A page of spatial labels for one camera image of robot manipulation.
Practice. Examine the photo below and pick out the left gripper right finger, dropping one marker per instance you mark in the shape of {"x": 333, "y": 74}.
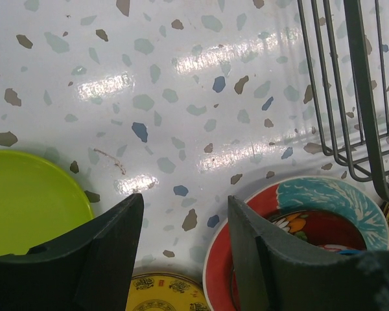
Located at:
{"x": 277, "y": 271}

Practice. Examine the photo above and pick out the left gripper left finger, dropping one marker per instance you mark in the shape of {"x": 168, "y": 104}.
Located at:
{"x": 87, "y": 268}

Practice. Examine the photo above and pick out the red bowl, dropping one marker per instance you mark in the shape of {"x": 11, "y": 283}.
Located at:
{"x": 327, "y": 230}

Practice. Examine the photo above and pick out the wire dish rack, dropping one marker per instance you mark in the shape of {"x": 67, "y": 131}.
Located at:
{"x": 347, "y": 57}

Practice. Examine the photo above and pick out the light blue bowl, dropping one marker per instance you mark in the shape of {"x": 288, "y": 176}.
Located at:
{"x": 348, "y": 252}

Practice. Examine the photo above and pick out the left yellow patterned plate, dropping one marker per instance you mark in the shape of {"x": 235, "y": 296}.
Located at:
{"x": 165, "y": 292}

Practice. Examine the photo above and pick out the red and blue plate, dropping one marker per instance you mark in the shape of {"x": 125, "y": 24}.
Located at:
{"x": 290, "y": 195}

